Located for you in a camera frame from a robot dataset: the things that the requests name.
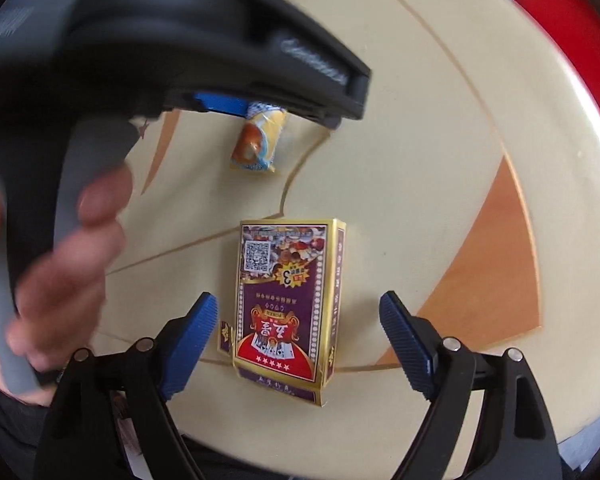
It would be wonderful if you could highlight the yellow snack wrapper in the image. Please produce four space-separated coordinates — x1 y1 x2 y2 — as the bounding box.
230 102 289 172

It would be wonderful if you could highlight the purple gold card box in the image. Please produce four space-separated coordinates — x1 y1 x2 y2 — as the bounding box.
219 219 347 406

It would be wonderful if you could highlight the person's left hand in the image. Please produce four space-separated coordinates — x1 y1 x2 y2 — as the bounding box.
0 161 134 406

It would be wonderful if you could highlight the beige table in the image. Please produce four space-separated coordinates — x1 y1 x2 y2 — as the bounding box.
93 0 600 479

